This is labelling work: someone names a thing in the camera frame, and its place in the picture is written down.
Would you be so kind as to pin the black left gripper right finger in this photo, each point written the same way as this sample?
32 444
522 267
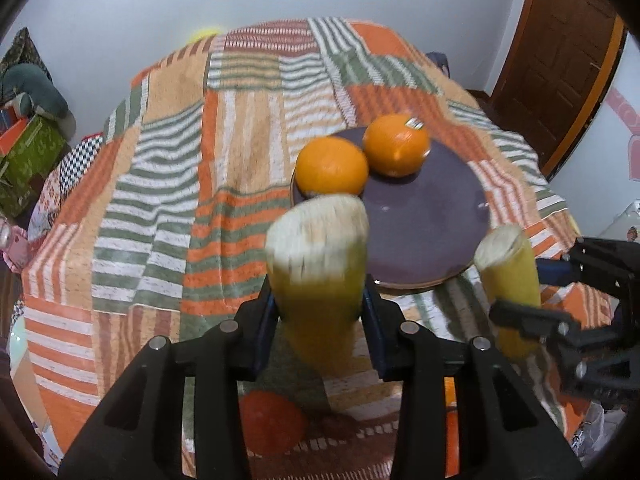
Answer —
503 431

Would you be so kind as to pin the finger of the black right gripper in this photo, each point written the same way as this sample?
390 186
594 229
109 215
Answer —
535 322
610 266

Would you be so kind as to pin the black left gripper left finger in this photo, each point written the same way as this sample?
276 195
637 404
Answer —
135 431

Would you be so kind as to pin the large orange with sticker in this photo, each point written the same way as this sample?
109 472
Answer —
396 145

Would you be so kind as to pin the plain large orange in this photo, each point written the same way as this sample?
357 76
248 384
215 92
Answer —
331 165

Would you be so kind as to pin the red tomato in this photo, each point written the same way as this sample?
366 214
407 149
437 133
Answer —
272 425

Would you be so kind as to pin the purple ceramic plate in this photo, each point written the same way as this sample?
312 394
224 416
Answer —
425 228

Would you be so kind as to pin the striped patchwork bed cover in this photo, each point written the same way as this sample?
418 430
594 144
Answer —
165 235

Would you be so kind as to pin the brown wooden door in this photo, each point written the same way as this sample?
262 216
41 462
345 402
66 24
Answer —
562 56

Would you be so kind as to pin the green cardboard box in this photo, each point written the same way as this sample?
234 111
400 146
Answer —
30 150

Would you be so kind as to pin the grey stuffed pillow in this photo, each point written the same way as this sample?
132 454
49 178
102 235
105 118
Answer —
27 87

